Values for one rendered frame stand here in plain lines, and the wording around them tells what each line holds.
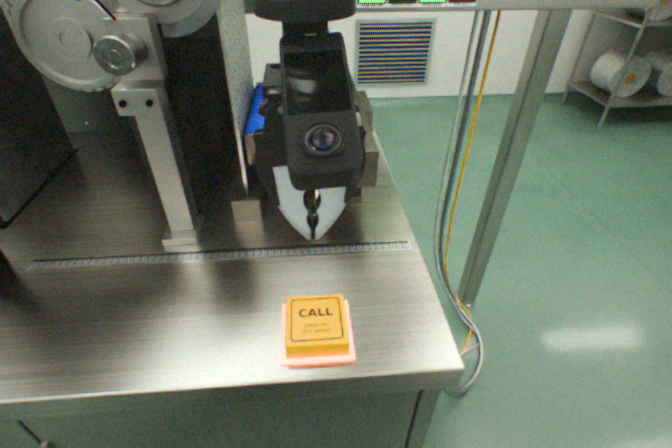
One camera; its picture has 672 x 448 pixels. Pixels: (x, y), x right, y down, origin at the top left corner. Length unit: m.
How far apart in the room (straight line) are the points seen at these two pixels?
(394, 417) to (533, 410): 1.00
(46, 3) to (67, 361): 0.40
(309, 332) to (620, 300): 1.75
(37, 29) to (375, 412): 0.64
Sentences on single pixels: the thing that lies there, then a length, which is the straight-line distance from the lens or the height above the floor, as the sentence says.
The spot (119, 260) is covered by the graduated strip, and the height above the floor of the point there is 0.90.
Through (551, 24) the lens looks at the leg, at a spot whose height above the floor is 1.08.
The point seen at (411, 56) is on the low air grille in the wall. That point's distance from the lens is 3.40.
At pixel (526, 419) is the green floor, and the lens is 1.56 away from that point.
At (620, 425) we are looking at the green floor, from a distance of 1.69.
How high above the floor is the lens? 1.29
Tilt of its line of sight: 36 degrees down
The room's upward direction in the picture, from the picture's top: straight up
